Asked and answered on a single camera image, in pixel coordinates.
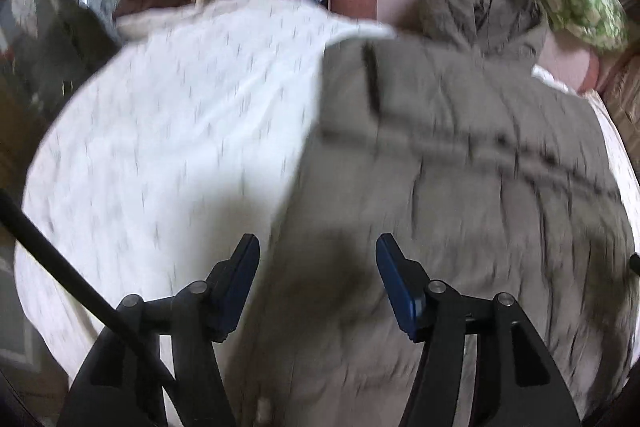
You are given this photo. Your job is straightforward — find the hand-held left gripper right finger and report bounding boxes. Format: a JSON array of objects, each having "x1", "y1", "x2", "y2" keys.
[{"x1": 375, "y1": 233, "x2": 583, "y2": 427}]

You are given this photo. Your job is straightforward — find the olive quilted jacket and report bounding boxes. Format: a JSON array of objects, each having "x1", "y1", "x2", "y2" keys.
[{"x1": 227, "y1": 0, "x2": 639, "y2": 427}]

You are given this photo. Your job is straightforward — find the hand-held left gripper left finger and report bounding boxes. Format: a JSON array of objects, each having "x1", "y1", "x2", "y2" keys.
[{"x1": 57, "y1": 233, "x2": 262, "y2": 427}]

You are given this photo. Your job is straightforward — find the long striped floral cushion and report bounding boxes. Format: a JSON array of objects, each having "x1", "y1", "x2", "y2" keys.
[{"x1": 599, "y1": 51, "x2": 640, "y2": 145}]

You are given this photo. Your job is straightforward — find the white leaf-print bedsheet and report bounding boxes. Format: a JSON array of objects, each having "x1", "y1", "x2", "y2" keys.
[{"x1": 14, "y1": 0, "x2": 640, "y2": 427}]

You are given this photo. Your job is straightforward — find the black cable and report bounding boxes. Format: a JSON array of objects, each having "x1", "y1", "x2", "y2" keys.
[{"x1": 0, "y1": 193, "x2": 181, "y2": 400}]

